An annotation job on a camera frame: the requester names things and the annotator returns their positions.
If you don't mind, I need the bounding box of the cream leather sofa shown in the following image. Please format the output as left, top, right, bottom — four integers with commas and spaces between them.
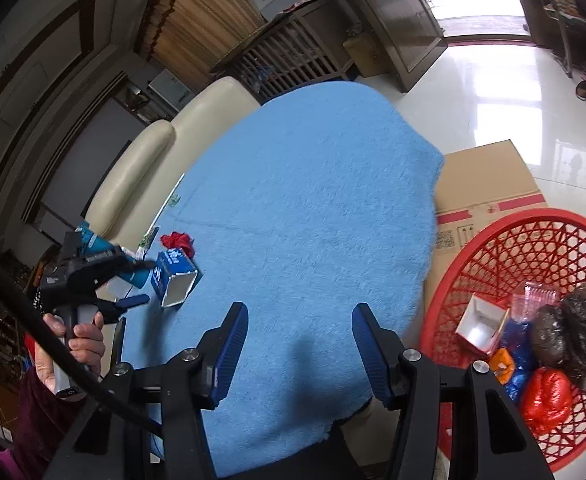
80, 76, 261, 256

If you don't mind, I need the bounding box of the large brown cardboard box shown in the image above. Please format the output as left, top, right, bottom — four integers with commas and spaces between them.
422, 139, 550, 346

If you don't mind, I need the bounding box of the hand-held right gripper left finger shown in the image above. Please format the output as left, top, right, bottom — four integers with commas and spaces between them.
48, 301, 250, 480

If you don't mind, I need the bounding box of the red crumpled wrapper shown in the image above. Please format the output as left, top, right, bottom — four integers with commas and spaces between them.
159, 231, 197, 259

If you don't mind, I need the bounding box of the red plastic bag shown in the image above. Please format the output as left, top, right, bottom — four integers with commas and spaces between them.
520, 367, 573, 436

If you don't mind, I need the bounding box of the white wall appliance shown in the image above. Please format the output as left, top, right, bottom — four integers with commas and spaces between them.
148, 69, 194, 111

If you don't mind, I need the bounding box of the cluttered dark shelf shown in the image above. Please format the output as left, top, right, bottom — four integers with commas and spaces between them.
0, 250, 44, 361

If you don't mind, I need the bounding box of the brown bamboo curtain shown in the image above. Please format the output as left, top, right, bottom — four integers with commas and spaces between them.
134, 0, 269, 91

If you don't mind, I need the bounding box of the blue cylindrical tube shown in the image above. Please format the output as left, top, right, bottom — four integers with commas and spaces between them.
78, 222, 154, 286

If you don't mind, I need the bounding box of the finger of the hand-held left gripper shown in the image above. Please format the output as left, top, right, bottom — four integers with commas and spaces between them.
118, 256, 157, 275
95, 293, 150, 312

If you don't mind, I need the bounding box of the red plastic mesh basket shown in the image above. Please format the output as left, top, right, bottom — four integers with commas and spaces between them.
418, 208, 586, 466

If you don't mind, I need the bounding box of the wooden lattice cabinet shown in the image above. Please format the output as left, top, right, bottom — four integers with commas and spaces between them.
212, 0, 359, 106

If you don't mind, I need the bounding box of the person's left forearm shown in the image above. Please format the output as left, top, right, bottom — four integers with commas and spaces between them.
0, 365, 81, 480

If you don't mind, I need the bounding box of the person's left hand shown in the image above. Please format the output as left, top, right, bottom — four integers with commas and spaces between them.
35, 310, 106, 397

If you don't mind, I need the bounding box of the blue fleece blanket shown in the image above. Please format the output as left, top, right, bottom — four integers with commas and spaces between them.
100, 81, 445, 478

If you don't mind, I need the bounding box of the green black packet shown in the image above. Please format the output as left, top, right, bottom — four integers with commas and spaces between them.
138, 230, 160, 256

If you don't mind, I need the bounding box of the dark framed glass door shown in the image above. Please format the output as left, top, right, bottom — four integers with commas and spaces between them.
323, 0, 449, 93

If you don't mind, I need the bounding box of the black cable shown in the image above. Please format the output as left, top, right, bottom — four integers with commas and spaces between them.
0, 237, 166, 436

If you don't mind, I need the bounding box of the blue plastic bag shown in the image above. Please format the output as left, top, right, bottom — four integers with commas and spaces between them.
498, 320, 539, 403

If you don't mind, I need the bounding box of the small yellow cardboard box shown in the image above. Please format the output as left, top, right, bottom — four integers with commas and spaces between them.
343, 34, 389, 78

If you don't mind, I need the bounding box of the open white red box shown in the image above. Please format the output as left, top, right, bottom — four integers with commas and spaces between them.
456, 294, 510, 356

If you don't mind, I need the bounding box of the clear pink plastic tray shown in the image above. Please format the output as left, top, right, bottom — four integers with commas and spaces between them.
510, 281, 560, 323

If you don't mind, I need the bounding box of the open blue cardboard box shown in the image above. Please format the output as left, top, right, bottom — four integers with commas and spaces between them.
150, 249, 203, 308

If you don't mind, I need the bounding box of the orange wrapper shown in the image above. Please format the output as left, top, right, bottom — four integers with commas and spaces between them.
488, 349, 515, 376

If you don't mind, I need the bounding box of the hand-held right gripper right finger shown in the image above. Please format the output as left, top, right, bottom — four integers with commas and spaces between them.
351, 303, 556, 480

